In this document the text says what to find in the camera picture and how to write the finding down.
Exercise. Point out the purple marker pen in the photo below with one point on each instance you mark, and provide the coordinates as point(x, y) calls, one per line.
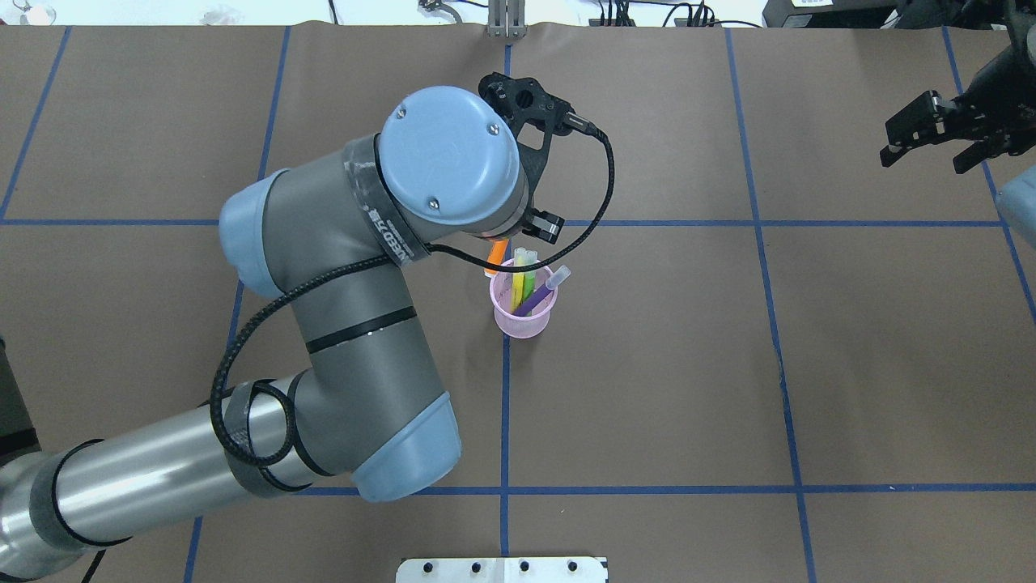
point(541, 293)

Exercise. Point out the brown paper table mat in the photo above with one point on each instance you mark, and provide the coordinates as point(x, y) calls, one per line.
point(776, 361)

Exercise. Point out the green marker pen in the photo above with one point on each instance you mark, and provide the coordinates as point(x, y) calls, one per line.
point(528, 279)

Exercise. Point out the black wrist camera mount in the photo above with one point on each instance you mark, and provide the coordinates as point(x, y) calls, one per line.
point(524, 102)

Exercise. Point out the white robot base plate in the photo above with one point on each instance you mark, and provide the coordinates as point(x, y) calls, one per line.
point(505, 569)

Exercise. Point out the pink mesh pen holder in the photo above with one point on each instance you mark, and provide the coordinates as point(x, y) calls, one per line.
point(532, 315)

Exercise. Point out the orange marker pen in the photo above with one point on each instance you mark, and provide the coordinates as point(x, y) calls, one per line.
point(497, 256)

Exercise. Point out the black equipment box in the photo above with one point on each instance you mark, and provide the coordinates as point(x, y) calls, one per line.
point(975, 15)

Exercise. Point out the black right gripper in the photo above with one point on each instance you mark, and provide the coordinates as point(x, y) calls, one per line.
point(992, 111)

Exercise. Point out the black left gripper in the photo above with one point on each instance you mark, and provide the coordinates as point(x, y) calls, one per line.
point(545, 224)

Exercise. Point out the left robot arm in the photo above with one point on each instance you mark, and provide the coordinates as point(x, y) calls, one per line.
point(334, 375)

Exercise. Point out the aluminium frame post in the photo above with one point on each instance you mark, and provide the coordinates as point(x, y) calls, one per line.
point(506, 19)

